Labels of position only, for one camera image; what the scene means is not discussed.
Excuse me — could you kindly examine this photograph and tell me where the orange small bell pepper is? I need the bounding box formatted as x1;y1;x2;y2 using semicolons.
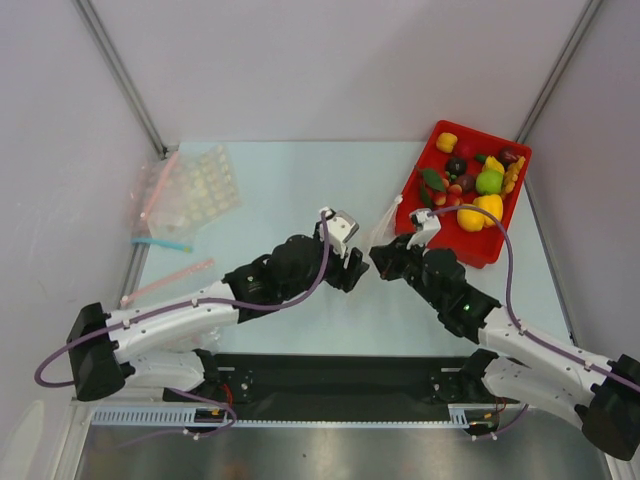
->
435;132;458;154

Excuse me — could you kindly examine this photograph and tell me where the purple cable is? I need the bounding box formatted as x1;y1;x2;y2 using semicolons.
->
33;212;334;390
429;204;640;394

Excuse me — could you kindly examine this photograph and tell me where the dark red plum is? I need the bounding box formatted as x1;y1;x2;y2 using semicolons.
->
497;147;523;169

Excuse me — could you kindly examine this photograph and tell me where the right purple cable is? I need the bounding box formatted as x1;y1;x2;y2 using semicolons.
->
429;204;640;394

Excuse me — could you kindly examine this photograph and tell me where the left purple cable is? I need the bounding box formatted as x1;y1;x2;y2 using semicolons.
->
33;212;334;390

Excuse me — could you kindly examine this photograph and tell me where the clear zip bag with pattern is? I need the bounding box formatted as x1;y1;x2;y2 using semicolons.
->
366;195;403;251

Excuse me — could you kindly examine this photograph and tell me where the yellow lemon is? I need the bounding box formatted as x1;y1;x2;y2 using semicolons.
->
456;208;485;233

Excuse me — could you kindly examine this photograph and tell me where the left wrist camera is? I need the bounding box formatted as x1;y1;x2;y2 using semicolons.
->
319;207;359;259

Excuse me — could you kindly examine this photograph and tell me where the red plastic tray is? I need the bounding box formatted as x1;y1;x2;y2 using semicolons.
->
395;120;532;269

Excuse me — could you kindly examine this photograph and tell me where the pink zip bag front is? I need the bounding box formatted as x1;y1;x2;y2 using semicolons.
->
119;258;215;308

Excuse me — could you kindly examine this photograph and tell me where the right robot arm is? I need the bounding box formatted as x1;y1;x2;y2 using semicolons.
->
371;236;639;461

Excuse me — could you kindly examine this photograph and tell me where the blue zip bag strip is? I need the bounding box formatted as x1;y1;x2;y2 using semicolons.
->
131;237;193;253

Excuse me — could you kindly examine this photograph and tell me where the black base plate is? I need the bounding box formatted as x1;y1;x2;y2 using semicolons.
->
193;353;509;423

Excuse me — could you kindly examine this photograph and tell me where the dark mangosteen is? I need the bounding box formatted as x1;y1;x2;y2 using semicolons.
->
445;157;467;177

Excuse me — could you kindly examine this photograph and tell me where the purple passion fruit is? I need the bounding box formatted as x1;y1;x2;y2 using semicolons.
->
455;173;476;195

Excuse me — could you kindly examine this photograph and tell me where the pink zip bag stack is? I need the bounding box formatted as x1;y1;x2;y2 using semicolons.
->
132;144;241;246

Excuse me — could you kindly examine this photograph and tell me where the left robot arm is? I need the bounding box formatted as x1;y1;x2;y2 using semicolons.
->
67;214;369;402

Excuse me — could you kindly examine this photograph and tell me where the lychee bunch with leaves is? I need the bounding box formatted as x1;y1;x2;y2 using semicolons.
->
418;168;464;210

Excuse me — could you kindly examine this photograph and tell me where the green apple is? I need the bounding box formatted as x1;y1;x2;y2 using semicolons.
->
475;169;504;196

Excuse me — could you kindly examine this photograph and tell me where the white cable duct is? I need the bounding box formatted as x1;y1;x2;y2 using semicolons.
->
91;406;494;429

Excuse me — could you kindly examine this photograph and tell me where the yellow bell pepper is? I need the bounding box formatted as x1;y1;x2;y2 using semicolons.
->
473;194;504;228

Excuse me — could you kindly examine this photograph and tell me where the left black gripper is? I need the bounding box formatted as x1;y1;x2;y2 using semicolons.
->
280;221;368;301

